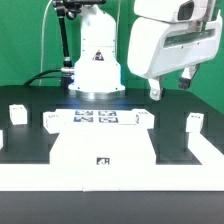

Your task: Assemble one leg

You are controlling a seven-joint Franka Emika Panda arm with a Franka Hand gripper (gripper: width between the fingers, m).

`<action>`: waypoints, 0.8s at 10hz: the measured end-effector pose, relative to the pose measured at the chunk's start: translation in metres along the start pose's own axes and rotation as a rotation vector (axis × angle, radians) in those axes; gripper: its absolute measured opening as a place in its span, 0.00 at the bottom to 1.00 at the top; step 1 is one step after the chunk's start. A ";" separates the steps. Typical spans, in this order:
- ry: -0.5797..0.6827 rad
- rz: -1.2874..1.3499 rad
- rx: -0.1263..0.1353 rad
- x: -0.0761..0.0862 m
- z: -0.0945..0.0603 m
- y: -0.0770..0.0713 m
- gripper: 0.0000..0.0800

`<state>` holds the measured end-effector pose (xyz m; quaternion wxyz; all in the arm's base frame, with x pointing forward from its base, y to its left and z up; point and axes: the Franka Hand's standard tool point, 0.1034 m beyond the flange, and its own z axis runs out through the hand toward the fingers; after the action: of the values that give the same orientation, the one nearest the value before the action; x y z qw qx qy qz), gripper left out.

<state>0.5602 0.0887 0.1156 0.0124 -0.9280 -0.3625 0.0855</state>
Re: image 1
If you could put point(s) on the white U-shaped fence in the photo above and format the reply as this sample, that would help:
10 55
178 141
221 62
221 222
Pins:
206 175

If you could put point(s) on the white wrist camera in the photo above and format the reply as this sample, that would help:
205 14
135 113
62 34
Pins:
172 11

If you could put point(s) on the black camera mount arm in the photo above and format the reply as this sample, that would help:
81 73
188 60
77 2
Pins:
70 9

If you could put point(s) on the white fiducial marker sheet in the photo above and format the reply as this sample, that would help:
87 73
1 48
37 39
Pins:
122 117

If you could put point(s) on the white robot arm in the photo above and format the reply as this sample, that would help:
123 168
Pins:
97 70

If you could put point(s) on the white square table top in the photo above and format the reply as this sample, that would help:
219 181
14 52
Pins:
116 149

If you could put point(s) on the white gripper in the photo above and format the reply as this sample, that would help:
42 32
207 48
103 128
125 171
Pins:
157 48

